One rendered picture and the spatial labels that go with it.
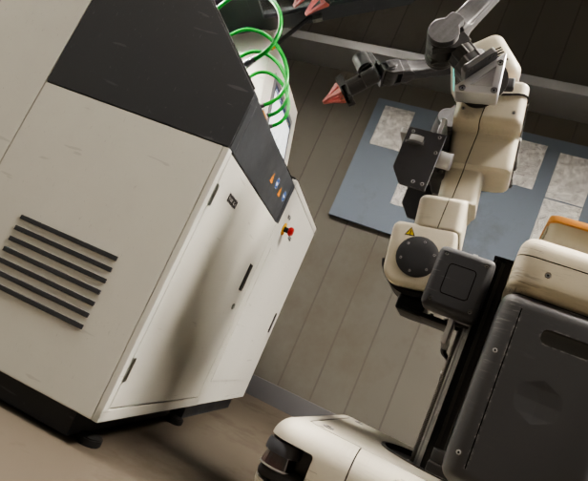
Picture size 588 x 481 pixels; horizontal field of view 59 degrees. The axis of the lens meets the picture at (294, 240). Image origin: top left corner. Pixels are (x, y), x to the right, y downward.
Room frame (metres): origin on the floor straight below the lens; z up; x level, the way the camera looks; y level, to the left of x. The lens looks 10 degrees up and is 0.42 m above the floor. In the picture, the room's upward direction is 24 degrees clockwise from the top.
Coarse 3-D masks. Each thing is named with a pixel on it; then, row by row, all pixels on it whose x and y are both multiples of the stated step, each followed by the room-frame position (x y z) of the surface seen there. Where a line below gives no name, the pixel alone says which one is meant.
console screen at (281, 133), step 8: (272, 88) 2.16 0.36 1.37; (280, 88) 2.27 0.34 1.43; (272, 96) 2.17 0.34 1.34; (272, 104) 2.19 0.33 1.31; (280, 104) 2.31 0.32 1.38; (272, 112) 2.21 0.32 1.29; (272, 120) 2.23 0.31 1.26; (288, 120) 2.53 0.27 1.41; (272, 128) 2.26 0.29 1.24; (280, 128) 2.39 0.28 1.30; (288, 128) 2.56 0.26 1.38; (280, 136) 2.42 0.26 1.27; (288, 136) 2.60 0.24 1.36; (280, 144) 2.44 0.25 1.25
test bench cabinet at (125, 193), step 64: (64, 128) 1.37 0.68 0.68; (128, 128) 1.34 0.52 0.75; (0, 192) 1.39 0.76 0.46; (64, 192) 1.35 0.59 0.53; (128, 192) 1.32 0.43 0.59; (192, 192) 1.28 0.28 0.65; (0, 256) 1.37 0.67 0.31; (64, 256) 1.33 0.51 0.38; (128, 256) 1.30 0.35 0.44; (0, 320) 1.35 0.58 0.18; (64, 320) 1.31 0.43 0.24; (128, 320) 1.28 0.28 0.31; (0, 384) 1.37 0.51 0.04; (64, 384) 1.30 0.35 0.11
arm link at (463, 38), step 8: (464, 32) 1.15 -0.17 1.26; (464, 40) 1.15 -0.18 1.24; (432, 48) 1.16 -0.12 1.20; (440, 48) 1.16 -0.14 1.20; (448, 48) 1.15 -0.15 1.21; (456, 48) 1.15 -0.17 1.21; (432, 56) 1.20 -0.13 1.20; (440, 56) 1.19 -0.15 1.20; (448, 56) 1.19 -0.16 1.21; (432, 64) 1.21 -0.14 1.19
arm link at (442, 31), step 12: (468, 0) 1.18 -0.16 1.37; (480, 0) 1.17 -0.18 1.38; (492, 0) 1.17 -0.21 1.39; (456, 12) 1.15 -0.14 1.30; (468, 12) 1.17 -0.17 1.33; (480, 12) 1.17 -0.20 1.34; (432, 24) 1.16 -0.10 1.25; (444, 24) 1.15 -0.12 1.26; (456, 24) 1.14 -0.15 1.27; (468, 24) 1.16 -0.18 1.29; (432, 36) 1.15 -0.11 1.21; (444, 36) 1.14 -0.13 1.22; (456, 36) 1.13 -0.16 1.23
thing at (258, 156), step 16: (256, 112) 1.32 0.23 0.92; (256, 128) 1.37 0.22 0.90; (240, 144) 1.32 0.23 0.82; (256, 144) 1.42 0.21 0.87; (272, 144) 1.53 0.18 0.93; (240, 160) 1.36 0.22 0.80; (256, 160) 1.47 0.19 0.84; (272, 160) 1.59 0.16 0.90; (256, 176) 1.52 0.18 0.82; (288, 176) 1.82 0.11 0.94; (256, 192) 1.60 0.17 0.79; (272, 192) 1.73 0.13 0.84; (288, 192) 1.90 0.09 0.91; (272, 208) 1.80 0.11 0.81
